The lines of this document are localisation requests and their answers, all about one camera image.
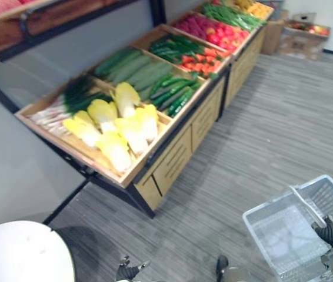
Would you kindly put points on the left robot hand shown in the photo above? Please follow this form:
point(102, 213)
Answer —
point(128, 273)

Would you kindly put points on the yellow napa cabbage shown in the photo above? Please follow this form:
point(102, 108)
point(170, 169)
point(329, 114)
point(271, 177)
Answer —
point(81, 129)
point(115, 151)
point(125, 100)
point(149, 120)
point(103, 113)
point(131, 133)

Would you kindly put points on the white round object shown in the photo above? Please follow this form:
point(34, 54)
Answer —
point(22, 252)

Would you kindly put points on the wooden produce display stand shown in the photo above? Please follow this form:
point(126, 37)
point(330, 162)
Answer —
point(243, 67)
point(172, 164)

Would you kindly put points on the slender green cucumber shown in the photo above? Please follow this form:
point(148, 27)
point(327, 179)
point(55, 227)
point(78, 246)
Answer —
point(196, 85)
point(178, 81)
point(171, 94)
point(181, 101)
point(161, 85)

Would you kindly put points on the green onion bunch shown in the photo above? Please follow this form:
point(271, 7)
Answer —
point(78, 97)

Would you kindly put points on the brown cardboard box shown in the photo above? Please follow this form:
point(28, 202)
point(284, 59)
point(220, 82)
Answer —
point(300, 47)
point(272, 36)

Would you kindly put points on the cardboard box with apples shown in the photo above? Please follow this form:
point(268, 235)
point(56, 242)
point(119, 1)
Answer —
point(306, 33)

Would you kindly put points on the red yellow apple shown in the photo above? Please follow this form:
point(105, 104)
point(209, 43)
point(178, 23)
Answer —
point(316, 29)
point(294, 26)

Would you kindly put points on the small cardboard box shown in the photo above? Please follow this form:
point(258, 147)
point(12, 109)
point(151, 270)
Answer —
point(304, 17)

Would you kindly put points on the dark green cucumber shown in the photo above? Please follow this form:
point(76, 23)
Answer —
point(166, 55)
point(162, 47)
point(194, 50)
point(187, 39)

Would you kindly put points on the yellow citrus fruit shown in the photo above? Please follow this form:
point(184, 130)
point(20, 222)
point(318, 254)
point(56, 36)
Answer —
point(253, 11)
point(262, 12)

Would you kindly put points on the green bean pile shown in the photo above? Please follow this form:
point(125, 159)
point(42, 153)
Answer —
point(231, 16)

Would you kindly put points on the purple sweet potato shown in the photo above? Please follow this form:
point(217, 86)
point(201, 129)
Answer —
point(197, 29)
point(201, 19)
point(181, 25)

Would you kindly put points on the wooden upper shelf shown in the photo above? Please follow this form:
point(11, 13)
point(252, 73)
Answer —
point(51, 17)

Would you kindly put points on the red packaged goods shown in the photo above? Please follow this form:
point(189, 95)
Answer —
point(3, 4)

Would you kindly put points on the black metal shelf bracket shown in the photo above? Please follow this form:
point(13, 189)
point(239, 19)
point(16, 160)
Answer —
point(25, 23)

